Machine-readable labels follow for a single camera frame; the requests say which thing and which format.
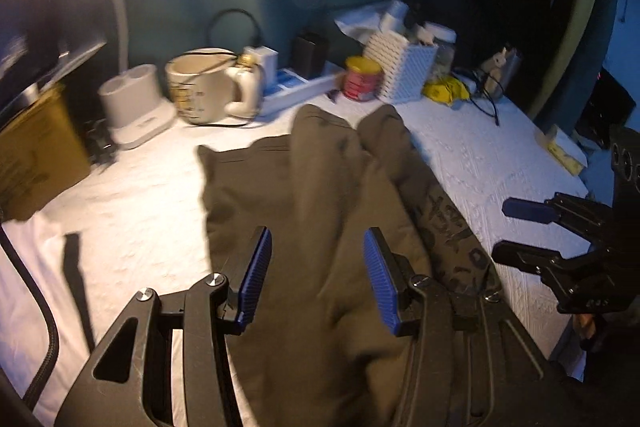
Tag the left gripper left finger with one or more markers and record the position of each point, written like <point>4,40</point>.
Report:
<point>127,379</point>

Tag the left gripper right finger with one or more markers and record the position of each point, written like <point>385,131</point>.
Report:
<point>471,362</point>

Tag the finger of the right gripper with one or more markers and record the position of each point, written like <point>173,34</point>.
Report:
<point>528,210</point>
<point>526,258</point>

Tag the olive brown printed garment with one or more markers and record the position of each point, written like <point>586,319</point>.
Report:
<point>318,353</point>

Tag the yellow snack packet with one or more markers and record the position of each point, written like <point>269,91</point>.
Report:
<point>446,90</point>

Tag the white perforated plastic basket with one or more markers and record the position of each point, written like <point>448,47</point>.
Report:
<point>405,66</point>

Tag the clear jar white lid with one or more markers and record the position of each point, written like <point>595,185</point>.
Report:
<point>445,39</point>

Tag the red tin can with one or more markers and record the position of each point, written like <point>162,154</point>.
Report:
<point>362,78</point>

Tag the cardboard box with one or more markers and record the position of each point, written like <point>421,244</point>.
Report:
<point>41,157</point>

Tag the white power strip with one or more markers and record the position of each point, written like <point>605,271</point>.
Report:
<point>290,89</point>

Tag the black power adapter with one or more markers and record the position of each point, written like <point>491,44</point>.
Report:
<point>308,55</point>

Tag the cream electric kettle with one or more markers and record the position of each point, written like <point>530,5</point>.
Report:
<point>214,87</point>

